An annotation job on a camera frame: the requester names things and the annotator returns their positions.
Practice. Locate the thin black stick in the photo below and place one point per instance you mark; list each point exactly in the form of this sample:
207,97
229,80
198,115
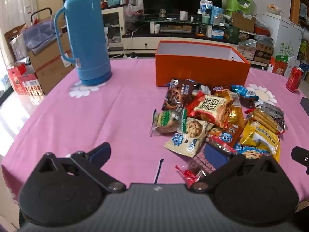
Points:
158,171

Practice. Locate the orange gift boxes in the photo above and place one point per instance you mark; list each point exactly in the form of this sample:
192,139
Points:
280,67

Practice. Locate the orange cardboard box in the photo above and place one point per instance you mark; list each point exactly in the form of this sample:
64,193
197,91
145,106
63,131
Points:
202,72

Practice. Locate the blue tissue box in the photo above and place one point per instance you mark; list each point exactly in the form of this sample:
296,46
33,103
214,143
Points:
217,33

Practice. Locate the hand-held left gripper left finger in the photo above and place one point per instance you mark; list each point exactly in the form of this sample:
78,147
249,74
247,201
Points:
100,152

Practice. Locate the low television stand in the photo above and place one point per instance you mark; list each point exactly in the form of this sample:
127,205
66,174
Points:
149,42

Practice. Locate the wooden shelf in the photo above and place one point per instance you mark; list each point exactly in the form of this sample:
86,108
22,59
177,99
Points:
301,0

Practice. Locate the stacked brown cardboard boxes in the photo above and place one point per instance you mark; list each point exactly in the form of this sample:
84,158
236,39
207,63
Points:
48,65

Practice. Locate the white glass-door cabinet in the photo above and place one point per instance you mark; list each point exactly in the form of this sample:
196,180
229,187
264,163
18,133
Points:
113,26

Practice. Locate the open brown cardboard box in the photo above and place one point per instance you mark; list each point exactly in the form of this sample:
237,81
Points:
243,23

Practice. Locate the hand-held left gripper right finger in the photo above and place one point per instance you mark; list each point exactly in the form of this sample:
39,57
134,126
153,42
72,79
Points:
214,156

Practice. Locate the red soda can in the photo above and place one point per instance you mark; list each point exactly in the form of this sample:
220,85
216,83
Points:
294,79

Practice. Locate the blue and white cartons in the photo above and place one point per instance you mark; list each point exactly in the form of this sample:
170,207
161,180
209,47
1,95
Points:
210,11

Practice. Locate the white chest freezer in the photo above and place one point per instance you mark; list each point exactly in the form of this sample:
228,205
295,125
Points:
280,36

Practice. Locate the small red candy wrapper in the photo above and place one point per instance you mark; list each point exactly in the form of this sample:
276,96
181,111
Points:
189,175

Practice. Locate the pile of snack packets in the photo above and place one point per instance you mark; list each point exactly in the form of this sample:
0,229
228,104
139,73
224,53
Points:
212,111

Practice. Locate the pink flowered tablecloth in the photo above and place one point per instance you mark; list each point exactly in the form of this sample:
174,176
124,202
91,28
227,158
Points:
96,116

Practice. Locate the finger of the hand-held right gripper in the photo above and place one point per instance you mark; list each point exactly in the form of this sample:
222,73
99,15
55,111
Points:
304,104
300,156

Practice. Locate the white power strip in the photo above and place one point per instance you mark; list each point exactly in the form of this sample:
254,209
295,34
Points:
130,55

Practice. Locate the glass jar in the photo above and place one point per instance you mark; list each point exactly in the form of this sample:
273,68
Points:
163,13

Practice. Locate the bowl of fruit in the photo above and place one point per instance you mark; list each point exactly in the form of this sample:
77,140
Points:
274,9

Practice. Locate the red gift boxes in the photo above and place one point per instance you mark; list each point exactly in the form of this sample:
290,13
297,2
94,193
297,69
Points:
25,82

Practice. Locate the blue thermos flask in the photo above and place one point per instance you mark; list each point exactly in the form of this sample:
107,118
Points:
84,29

